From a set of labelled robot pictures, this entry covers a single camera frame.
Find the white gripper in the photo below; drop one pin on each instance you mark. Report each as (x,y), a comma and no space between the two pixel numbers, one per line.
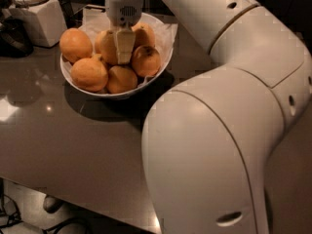
(123,13)

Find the orange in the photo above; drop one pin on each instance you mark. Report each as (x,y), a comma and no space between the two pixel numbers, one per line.
(121,79)
(75,44)
(104,45)
(144,34)
(89,74)
(146,61)

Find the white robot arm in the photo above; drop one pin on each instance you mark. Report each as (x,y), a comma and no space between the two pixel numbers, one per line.
(206,141)

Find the flat box behind bowl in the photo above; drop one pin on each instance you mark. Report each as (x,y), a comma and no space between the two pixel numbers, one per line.
(85,12)

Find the white ceramic bowl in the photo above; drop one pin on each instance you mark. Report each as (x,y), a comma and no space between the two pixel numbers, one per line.
(122,96)

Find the white paper liner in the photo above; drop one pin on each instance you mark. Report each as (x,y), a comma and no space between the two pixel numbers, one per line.
(164,36)

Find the dark cup behind container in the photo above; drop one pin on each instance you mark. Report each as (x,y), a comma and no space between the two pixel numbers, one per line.
(68,13)

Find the white square container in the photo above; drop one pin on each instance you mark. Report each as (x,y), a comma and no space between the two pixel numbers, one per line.
(43,23)

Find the black round object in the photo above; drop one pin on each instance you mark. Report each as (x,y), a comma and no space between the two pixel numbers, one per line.
(14,40)

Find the shoe under table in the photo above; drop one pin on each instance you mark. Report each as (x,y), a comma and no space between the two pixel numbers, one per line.
(51,204)

